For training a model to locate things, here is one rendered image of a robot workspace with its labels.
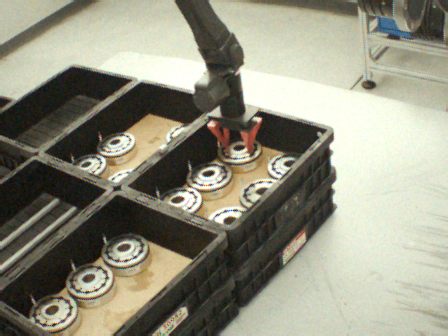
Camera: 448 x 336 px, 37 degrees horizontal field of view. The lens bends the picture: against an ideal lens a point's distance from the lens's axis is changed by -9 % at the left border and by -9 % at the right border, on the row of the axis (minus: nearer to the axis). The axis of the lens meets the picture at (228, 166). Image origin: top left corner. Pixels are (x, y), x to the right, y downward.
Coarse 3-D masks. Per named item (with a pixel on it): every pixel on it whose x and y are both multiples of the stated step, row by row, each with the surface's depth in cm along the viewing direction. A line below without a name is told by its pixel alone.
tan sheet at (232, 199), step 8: (264, 152) 173; (272, 152) 173; (280, 152) 173; (216, 160) 173; (264, 160) 171; (256, 168) 169; (264, 168) 168; (240, 176) 167; (248, 176) 166; (256, 176) 166; (264, 176) 166; (240, 184) 164; (232, 192) 162; (208, 200) 161; (216, 200) 161; (224, 200) 160; (232, 200) 160; (208, 208) 159; (216, 208) 158
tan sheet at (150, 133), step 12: (144, 120) 194; (156, 120) 193; (168, 120) 192; (132, 132) 189; (144, 132) 188; (156, 132) 188; (144, 144) 184; (156, 144) 183; (144, 156) 179; (108, 168) 177; (120, 168) 176; (132, 168) 175
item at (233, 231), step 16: (272, 112) 169; (192, 128) 167; (320, 128) 161; (176, 144) 163; (320, 144) 155; (160, 160) 159; (304, 160) 151; (288, 176) 147; (128, 192) 150; (272, 192) 144; (176, 208) 143; (256, 208) 140; (208, 224) 138; (224, 224) 137; (240, 224) 137
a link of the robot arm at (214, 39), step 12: (180, 0) 142; (192, 0) 142; (204, 0) 145; (192, 12) 144; (204, 12) 146; (192, 24) 148; (204, 24) 147; (216, 24) 149; (204, 36) 149; (216, 36) 149; (228, 36) 153; (204, 48) 153; (216, 48) 151; (228, 48) 153; (216, 60) 155; (228, 60) 153
